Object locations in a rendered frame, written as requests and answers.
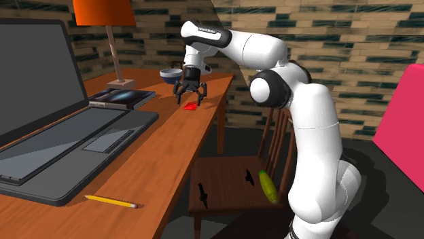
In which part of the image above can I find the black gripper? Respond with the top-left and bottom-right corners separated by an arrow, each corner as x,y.
173,67 -> 208,107

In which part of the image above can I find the blue bowl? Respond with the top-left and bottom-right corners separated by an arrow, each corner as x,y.
159,68 -> 184,86

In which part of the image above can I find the dark cover book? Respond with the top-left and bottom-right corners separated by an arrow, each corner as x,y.
87,87 -> 157,111

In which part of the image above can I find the brown wooden desk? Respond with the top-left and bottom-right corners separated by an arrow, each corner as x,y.
0,67 -> 236,239

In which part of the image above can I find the brown wooden chair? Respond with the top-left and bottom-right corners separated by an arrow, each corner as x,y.
188,105 -> 298,239

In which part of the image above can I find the orange shade table lamp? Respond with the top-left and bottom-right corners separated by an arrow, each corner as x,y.
72,0 -> 137,90

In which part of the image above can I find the yellow green cucumber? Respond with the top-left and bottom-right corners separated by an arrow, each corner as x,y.
258,169 -> 279,205

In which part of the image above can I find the yellow pencil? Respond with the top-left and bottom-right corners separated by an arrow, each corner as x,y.
83,194 -> 139,210

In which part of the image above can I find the dark grey open laptop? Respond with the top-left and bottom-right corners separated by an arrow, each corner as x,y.
0,18 -> 160,208

